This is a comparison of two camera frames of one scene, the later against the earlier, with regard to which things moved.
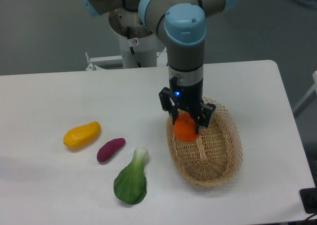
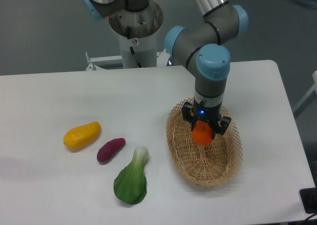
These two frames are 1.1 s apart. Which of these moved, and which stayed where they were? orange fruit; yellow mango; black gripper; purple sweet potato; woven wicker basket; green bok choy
Moved: black gripper; orange fruit
Stayed: yellow mango; purple sweet potato; green bok choy; woven wicker basket
